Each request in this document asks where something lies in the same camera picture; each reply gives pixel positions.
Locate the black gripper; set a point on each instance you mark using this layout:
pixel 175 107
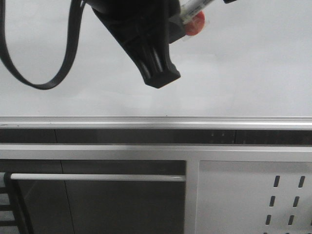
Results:
pixel 144 30

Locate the red round magnet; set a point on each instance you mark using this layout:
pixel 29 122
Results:
pixel 196 25

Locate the white whiteboard marker pen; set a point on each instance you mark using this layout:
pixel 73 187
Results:
pixel 191 8

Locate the white whiteboard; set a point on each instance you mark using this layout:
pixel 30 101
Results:
pixel 250 67

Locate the white perforated pegboard panel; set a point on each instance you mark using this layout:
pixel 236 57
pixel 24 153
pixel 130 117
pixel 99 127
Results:
pixel 254 198

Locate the white metal stand frame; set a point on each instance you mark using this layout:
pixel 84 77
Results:
pixel 192 154

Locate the white horizontal rail bar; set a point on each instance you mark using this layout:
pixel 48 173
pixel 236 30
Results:
pixel 99 177

